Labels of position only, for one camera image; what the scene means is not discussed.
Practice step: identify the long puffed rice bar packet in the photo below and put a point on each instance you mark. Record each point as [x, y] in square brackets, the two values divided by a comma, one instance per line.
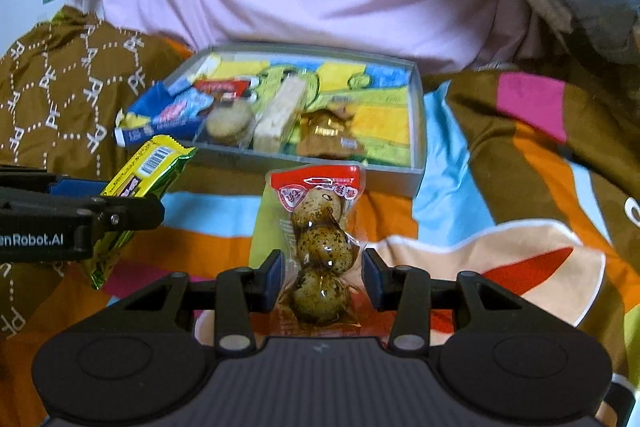
[277, 117]

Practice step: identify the gold wrapper with brown figure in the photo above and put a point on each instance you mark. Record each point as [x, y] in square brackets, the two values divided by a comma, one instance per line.
[330, 147]

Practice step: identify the round biscuit packet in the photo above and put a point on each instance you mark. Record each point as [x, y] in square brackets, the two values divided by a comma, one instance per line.
[230, 122]

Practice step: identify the light blue snack packet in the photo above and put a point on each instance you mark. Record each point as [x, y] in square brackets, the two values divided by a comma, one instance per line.
[185, 109]

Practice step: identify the cartoon printed towel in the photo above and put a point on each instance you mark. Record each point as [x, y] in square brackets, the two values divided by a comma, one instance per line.
[380, 122]

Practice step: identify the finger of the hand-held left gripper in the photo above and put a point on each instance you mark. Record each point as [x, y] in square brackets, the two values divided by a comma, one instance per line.
[80, 188]
[125, 209]

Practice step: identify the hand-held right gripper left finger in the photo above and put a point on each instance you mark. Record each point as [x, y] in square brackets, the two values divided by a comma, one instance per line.
[272, 279]

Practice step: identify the gold foil snack packet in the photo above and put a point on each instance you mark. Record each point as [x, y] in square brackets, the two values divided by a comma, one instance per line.
[325, 124]

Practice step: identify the brown patterned blanket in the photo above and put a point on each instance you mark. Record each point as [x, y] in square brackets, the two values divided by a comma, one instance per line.
[60, 97]

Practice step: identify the colourful cartoon blanket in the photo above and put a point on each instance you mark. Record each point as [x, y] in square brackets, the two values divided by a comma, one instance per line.
[500, 207]

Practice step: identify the yellow snack packet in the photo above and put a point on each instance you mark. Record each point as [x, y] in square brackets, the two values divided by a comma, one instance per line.
[145, 167]

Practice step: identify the grey tray box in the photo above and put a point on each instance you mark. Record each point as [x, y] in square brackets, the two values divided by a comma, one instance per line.
[392, 179]

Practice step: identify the red spicy snack packet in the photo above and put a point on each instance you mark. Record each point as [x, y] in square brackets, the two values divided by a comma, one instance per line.
[220, 87]

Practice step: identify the quail egg packet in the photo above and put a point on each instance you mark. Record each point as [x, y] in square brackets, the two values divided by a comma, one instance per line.
[320, 247]

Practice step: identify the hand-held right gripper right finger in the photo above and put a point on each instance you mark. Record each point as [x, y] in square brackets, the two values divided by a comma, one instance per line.
[372, 279]

